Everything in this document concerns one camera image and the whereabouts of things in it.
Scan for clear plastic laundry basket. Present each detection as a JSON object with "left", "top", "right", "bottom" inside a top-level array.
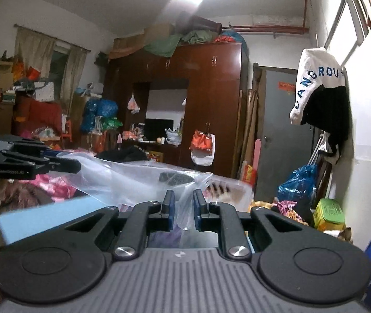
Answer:
[{"left": 202, "top": 174, "right": 253, "bottom": 212}]

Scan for white black hanging jacket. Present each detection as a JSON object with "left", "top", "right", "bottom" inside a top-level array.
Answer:
[{"left": 289, "top": 47, "right": 350, "bottom": 165}]

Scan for blue garbage bags pile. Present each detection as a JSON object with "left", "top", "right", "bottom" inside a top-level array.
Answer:
[{"left": 80, "top": 98, "right": 118, "bottom": 134}]

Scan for green cloth on wardrobe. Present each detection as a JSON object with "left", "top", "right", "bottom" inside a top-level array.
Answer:
[{"left": 144, "top": 30, "right": 219, "bottom": 58}]

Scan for red ceiling pipe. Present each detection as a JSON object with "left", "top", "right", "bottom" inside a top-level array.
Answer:
[{"left": 222, "top": 0, "right": 309, "bottom": 38}]

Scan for beige window curtains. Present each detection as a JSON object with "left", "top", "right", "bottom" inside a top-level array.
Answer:
[{"left": 14, "top": 25, "right": 88, "bottom": 112}]

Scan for pink floral bedding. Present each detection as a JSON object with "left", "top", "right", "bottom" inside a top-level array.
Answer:
[{"left": 20, "top": 174, "right": 76, "bottom": 202}]

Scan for red white hanging bag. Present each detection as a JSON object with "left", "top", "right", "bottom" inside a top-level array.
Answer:
[{"left": 189, "top": 122, "right": 215, "bottom": 167}]

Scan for clear plastic bag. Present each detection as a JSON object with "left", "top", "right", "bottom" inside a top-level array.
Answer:
[{"left": 56, "top": 151, "right": 216, "bottom": 231}]

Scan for black monitor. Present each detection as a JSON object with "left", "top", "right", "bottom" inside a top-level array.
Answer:
[{"left": 144, "top": 119, "right": 174, "bottom": 141}]

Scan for green box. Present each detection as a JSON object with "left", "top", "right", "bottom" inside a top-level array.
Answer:
[{"left": 314, "top": 198, "right": 345, "bottom": 232}]

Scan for brown wooden wardrobe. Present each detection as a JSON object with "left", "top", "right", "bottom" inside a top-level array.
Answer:
[{"left": 103, "top": 43, "right": 248, "bottom": 178}]

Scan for blue plastic bag by door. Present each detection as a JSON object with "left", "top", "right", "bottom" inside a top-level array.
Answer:
[{"left": 277, "top": 165, "right": 318, "bottom": 206}]

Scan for grey metal door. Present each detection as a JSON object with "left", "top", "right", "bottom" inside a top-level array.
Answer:
[{"left": 254, "top": 67, "right": 315, "bottom": 202}]

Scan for purple tissue pack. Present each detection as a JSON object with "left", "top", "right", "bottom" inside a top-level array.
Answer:
[{"left": 147, "top": 225, "right": 192, "bottom": 249}]

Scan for red armchair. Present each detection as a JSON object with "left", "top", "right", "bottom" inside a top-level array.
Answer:
[{"left": 11, "top": 96, "right": 62, "bottom": 136}]

